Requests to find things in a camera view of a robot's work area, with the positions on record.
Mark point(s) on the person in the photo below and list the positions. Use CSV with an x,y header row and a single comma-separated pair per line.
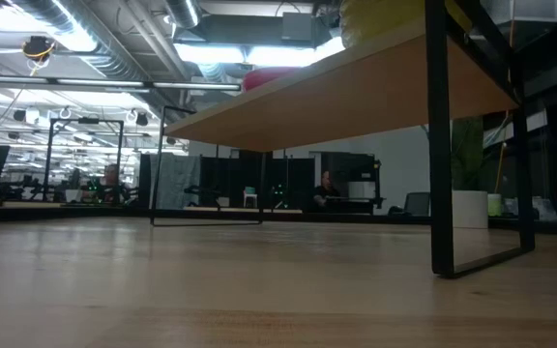
x,y
324,191
110,181

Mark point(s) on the white box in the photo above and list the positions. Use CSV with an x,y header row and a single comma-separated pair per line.
x,y
361,189

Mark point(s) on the ceiling light bar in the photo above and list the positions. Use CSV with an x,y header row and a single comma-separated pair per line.
x,y
104,83

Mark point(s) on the silver ventilation duct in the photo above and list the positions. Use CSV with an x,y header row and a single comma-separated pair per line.
x,y
90,38

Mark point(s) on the grey ceiling box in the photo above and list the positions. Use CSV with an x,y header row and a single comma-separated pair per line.
x,y
297,26

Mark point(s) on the red plastic bowl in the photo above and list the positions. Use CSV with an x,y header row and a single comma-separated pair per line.
x,y
269,77

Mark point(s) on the grey curtain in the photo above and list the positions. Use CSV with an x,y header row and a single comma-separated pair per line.
x,y
177,179

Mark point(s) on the pear patterned ceramic bowl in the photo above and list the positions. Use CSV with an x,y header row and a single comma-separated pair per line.
x,y
380,24

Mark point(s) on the black aluminium table frame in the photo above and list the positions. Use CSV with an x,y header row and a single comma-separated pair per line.
x,y
356,216

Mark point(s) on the black partition panel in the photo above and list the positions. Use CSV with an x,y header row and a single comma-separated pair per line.
x,y
230,176

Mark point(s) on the grey chair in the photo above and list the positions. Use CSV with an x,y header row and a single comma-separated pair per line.
x,y
418,203

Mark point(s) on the green plant in white pot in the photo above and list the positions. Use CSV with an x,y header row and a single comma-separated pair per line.
x,y
472,210

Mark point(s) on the ceiling light panel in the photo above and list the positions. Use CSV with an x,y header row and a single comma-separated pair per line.
x,y
259,54

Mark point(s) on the white stool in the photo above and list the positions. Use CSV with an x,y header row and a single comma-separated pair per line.
x,y
250,198

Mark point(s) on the black station frame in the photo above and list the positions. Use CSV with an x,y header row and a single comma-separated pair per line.
x,y
49,159

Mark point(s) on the black cart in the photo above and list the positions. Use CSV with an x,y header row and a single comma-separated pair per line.
x,y
356,169

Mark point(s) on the green cup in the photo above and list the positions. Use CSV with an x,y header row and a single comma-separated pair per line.
x,y
494,205

